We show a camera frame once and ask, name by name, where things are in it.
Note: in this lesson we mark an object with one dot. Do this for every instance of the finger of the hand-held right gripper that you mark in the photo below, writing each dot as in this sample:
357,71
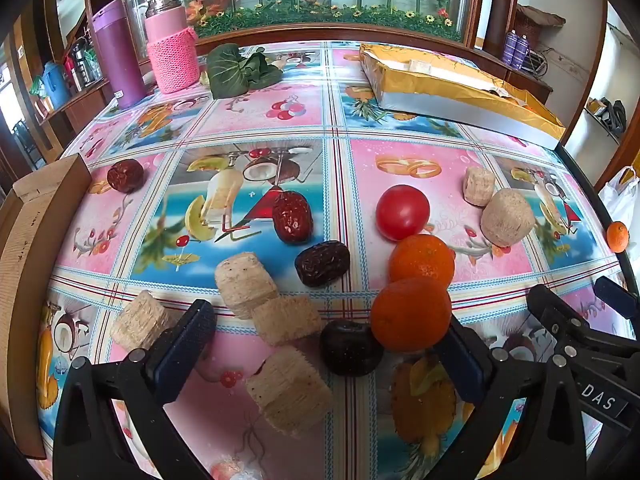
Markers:
617,296
555,312

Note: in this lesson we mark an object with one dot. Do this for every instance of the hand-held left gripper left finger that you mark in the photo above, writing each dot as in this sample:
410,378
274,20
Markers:
185,345

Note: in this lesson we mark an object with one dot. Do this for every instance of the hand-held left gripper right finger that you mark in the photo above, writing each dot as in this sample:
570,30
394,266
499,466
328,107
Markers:
462,365

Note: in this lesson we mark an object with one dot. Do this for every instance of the beige shredded pastry block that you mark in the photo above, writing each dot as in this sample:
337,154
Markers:
246,280
286,319
141,320
289,400
507,216
478,186

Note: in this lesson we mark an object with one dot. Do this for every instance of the orange mandarin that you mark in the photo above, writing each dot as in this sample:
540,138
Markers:
617,236
422,257
410,315

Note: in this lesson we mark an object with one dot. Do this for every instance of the brown cardboard box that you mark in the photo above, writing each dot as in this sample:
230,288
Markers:
30,260

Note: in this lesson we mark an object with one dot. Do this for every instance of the white plastic bag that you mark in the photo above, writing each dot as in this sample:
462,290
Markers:
617,195

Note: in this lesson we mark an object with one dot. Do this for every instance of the dark brown date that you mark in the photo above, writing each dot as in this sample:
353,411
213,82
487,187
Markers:
350,347
322,263

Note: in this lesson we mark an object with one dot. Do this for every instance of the red tomato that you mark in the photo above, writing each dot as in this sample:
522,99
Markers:
402,211

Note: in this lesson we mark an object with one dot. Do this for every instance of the red date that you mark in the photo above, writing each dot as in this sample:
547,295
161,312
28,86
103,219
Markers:
125,176
292,216

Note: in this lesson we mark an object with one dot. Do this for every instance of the gold paper box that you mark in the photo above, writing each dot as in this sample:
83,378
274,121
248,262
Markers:
450,90

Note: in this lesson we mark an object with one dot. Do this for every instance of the wooden shelf unit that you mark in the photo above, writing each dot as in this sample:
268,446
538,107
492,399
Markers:
82,105

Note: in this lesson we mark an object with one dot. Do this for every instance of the fruit printed tablecloth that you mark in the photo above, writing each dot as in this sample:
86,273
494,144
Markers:
300,105

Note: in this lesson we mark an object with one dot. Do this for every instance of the green leafy vegetable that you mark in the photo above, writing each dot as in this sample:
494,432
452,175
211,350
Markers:
230,72

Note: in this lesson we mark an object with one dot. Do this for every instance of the white packet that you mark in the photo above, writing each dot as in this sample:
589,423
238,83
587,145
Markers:
420,65

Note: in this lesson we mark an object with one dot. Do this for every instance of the brown wicker basket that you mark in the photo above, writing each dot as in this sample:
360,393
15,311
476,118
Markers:
532,25

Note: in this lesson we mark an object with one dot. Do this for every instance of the pink knit-sleeved bottle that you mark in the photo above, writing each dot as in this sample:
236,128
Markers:
172,55

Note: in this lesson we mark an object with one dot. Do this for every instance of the blue plastic jug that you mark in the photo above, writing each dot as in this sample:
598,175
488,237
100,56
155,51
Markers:
54,85

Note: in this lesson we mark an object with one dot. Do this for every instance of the purple tumbler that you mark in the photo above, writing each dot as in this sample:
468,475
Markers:
120,55

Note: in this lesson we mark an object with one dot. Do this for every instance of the black silver thermos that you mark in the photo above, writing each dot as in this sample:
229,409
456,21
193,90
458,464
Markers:
79,65

